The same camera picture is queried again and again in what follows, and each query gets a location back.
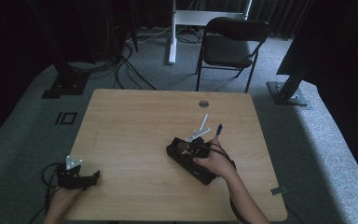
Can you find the black folding chair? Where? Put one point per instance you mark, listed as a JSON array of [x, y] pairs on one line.
[[227, 49]]

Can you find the grey table grommet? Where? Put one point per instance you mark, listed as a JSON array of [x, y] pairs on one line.
[[203, 104]]

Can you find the person's left hand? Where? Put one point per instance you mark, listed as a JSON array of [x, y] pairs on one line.
[[63, 197]]

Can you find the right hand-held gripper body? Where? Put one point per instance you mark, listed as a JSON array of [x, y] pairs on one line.
[[200, 147]]

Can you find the black metal stand with base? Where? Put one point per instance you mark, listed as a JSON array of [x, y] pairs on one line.
[[66, 84]]

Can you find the blue pen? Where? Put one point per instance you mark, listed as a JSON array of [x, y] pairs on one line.
[[219, 128]]

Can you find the dark curtain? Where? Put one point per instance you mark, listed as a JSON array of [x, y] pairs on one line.
[[276, 15]]

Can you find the grey stand base right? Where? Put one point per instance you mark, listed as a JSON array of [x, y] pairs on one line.
[[287, 91]]

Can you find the white desk frame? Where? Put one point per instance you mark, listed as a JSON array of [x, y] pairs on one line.
[[195, 17]]

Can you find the person's right hand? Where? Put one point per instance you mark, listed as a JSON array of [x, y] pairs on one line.
[[216, 163]]

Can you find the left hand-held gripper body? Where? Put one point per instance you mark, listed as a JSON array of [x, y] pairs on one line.
[[73, 179]]

